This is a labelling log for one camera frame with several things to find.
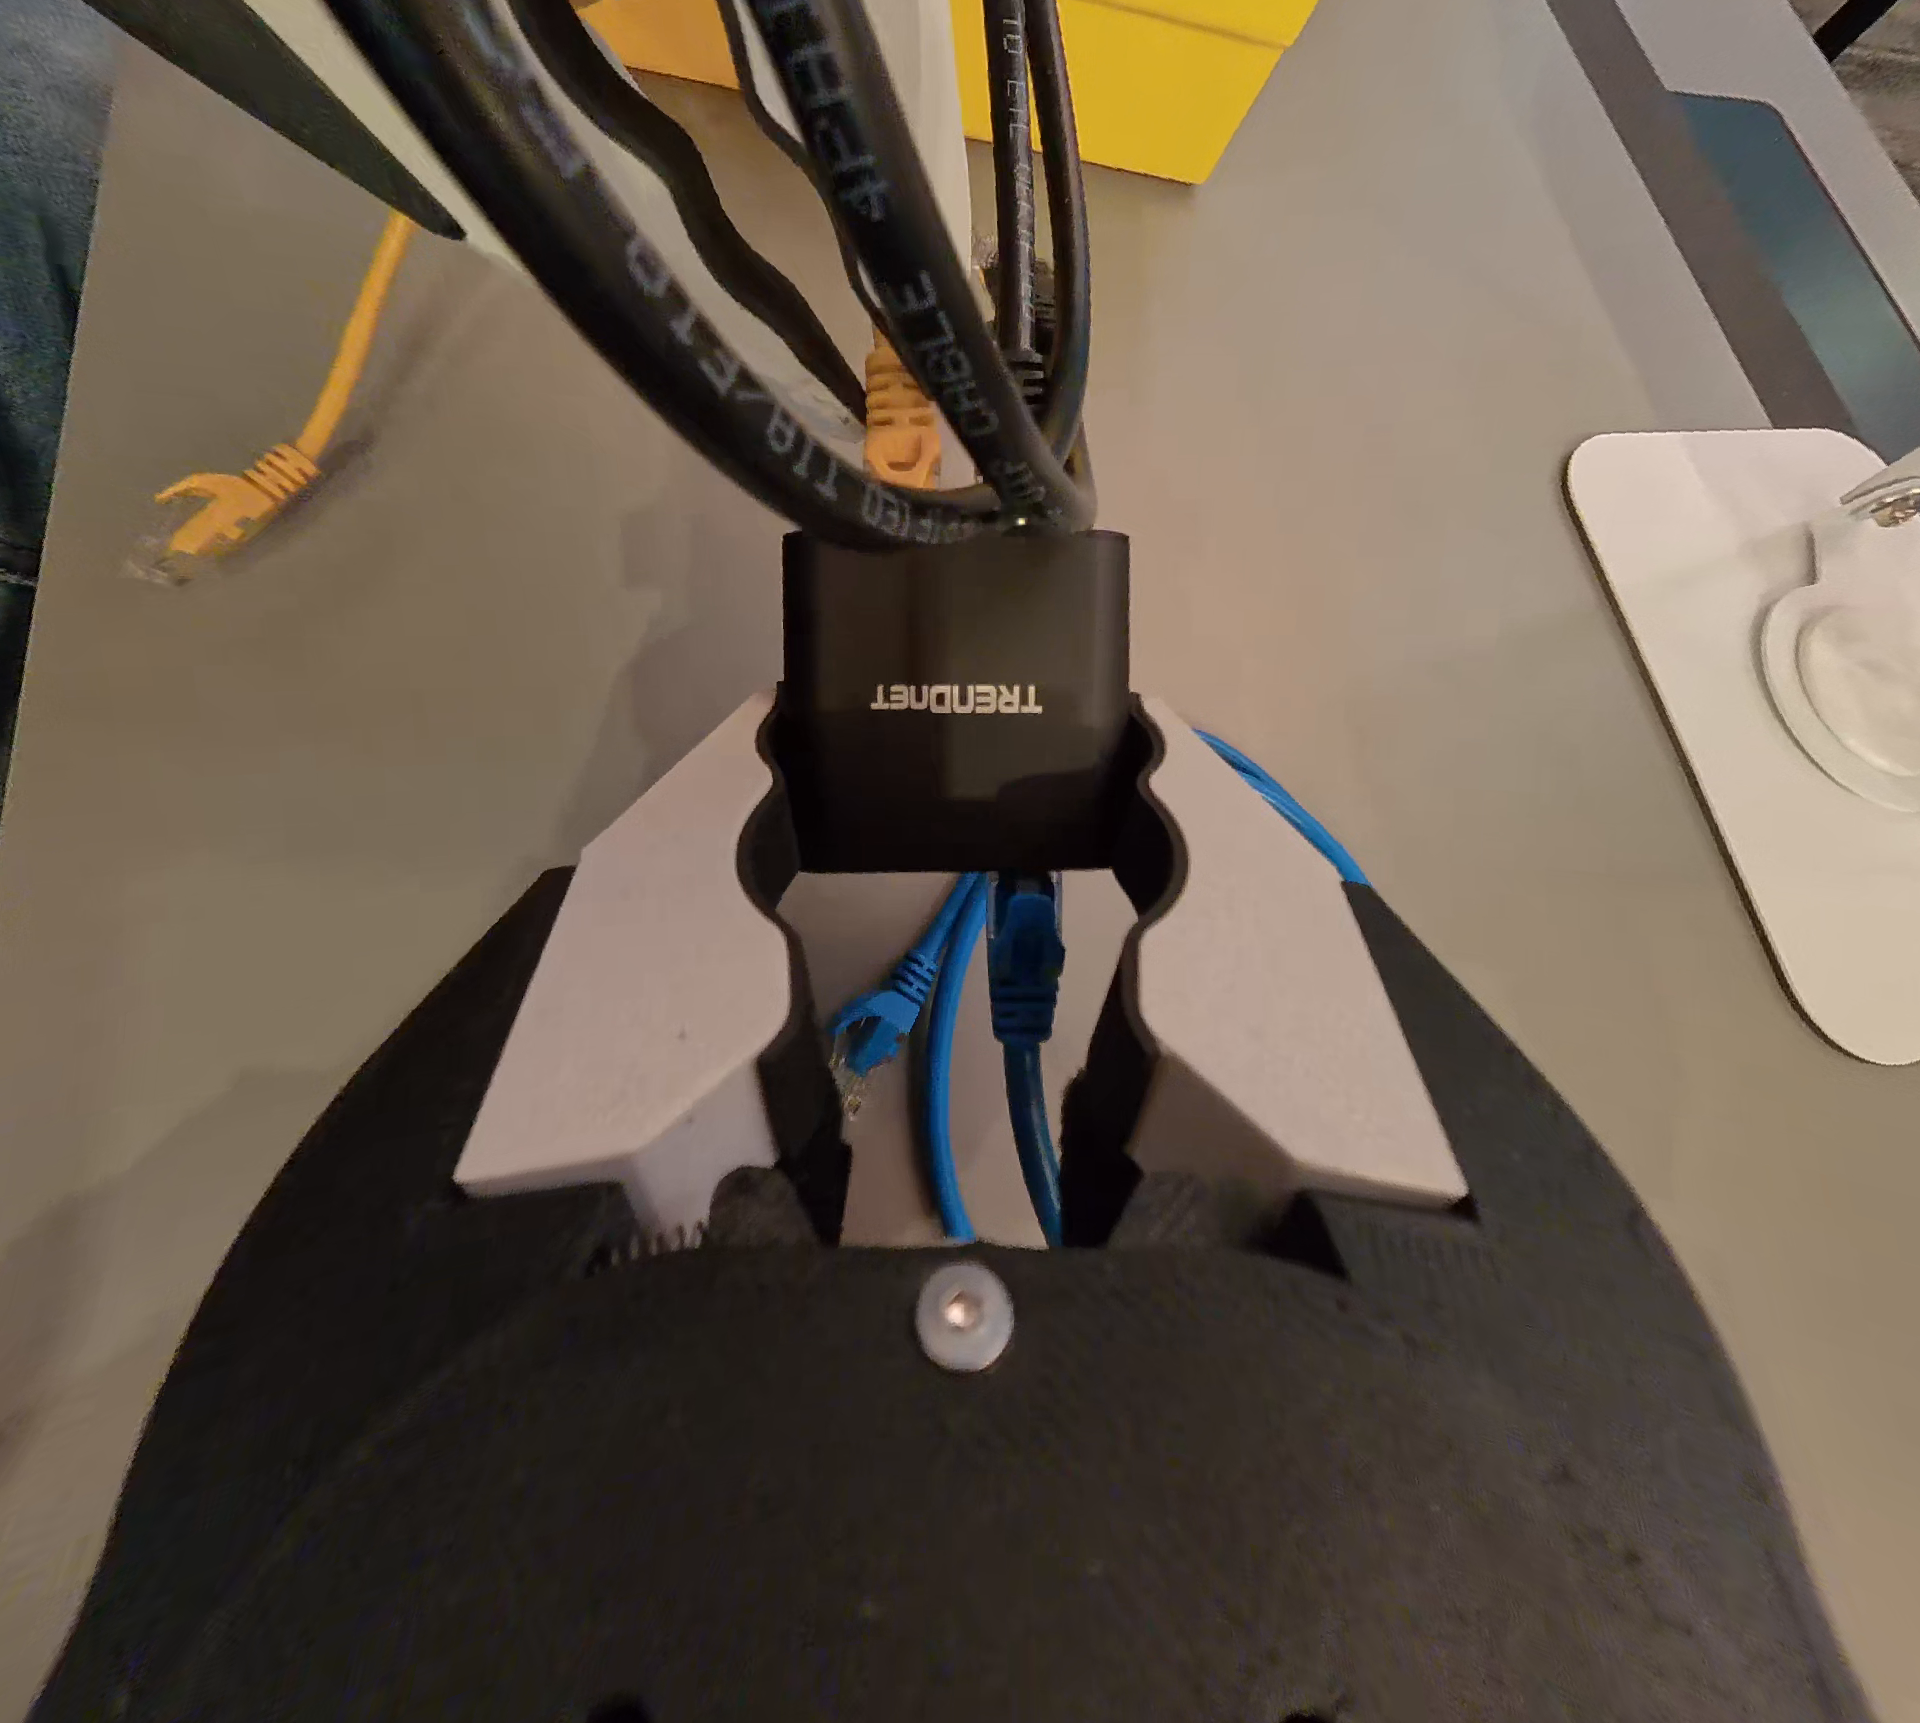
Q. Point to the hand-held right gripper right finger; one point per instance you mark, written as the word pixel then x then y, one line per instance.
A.
pixel 1274 1017

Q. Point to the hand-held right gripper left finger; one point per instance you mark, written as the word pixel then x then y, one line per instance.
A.
pixel 631 987

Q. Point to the black network switch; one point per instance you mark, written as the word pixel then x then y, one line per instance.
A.
pixel 953 627

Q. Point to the person's blue jeans leg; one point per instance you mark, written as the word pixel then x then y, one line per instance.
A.
pixel 38 328

